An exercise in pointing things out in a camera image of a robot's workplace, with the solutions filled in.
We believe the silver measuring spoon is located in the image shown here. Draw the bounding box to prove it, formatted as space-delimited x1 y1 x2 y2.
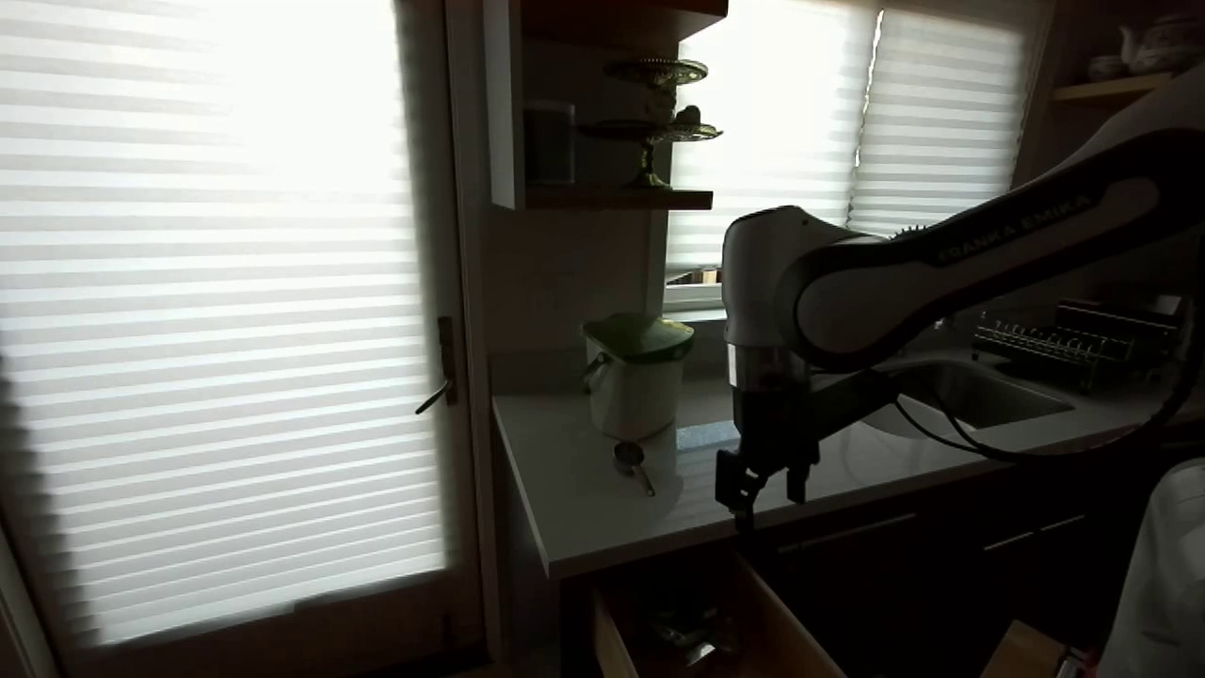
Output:
612 440 658 498

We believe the dark cup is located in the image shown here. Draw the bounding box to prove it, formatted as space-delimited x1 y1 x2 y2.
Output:
523 99 578 186

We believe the long drawer handle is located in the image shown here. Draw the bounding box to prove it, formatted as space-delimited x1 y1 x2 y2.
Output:
776 512 917 557

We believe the black dish rack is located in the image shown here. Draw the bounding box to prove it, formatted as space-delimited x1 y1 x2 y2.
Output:
972 296 1184 393

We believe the sink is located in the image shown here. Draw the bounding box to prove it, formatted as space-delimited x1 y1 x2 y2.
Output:
860 360 1076 440

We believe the white bin with green lid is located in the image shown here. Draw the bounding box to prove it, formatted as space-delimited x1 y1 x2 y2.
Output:
580 312 697 443

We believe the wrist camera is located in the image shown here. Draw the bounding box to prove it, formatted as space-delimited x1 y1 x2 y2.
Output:
808 369 897 445

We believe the wide white window blind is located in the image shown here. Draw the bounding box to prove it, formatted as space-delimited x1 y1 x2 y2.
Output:
666 0 881 274

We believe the light wooden shelf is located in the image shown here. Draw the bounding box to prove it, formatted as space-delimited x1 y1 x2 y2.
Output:
1052 72 1175 105

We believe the wooden wall shelf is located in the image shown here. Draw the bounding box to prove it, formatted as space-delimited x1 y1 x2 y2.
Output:
484 0 729 211

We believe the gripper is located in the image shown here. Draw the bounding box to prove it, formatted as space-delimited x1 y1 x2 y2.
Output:
715 380 817 534

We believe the white teapot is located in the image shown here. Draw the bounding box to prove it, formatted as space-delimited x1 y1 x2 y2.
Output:
1118 12 1205 77

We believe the wooden box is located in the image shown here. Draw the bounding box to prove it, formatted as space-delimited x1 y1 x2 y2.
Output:
978 619 1070 678

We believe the wooden drawer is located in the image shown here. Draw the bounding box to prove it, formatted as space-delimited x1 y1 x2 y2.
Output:
590 550 848 678

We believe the small metal cake stand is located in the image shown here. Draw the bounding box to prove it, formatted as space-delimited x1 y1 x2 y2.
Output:
602 57 710 125

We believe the narrow white window blind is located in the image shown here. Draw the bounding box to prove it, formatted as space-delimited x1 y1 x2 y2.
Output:
846 8 1029 238

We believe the door with white blind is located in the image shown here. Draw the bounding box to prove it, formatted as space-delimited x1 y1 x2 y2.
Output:
0 0 490 678

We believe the door handle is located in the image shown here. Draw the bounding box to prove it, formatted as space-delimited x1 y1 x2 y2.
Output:
414 315 460 416

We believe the heap of kitchen utensils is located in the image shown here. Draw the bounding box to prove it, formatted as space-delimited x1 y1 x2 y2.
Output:
648 601 733 670

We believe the large metal cake stand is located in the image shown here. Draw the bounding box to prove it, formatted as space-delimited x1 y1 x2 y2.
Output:
576 105 724 191

